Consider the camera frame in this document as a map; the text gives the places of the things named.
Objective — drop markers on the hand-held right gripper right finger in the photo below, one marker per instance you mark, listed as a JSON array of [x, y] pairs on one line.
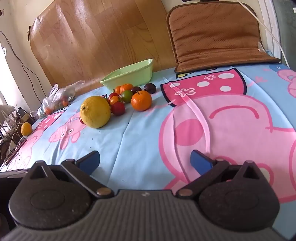
[[200, 162]]

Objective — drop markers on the wood-pattern board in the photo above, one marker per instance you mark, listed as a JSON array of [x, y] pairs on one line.
[[97, 44]]

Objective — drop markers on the large red tomato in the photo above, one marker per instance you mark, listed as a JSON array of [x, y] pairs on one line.
[[118, 108]]

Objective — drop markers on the light green plastic basin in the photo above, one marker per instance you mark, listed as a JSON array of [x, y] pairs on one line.
[[126, 74]]

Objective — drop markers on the small orange mandarin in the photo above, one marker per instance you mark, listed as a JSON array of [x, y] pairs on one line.
[[117, 90]]

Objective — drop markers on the dark box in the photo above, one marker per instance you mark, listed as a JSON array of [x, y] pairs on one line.
[[25, 114]]

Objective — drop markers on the brown mesh seat cushion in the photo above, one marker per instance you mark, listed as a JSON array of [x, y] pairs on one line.
[[215, 37]]

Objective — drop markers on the yellow-orange citrus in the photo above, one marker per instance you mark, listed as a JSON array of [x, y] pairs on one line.
[[26, 129]]

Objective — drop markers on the large yellow citrus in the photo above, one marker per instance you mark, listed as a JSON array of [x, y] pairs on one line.
[[95, 112]]

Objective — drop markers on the dark purple plum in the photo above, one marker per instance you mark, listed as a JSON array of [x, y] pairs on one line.
[[136, 89], [149, 88]]

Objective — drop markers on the clear plastic bag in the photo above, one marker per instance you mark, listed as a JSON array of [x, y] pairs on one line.
[[56, 97]]

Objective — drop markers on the large orange mandarin with stem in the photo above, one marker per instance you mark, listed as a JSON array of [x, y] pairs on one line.
[[141, 100]]

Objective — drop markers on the printed cartoon blanket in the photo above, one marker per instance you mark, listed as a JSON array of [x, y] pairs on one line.
[[143, 139]]

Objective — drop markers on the orange cherry tomato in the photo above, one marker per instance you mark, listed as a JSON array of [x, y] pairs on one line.
[[114, 100]]

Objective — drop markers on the small red tomato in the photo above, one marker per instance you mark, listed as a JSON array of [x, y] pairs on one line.
[[112, 94], [81, 120]]

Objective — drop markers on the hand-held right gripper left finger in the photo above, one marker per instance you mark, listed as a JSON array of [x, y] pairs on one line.
[[89, 160]]

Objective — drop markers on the green tomato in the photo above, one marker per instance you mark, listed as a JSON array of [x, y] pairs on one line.
[[127, 96]]

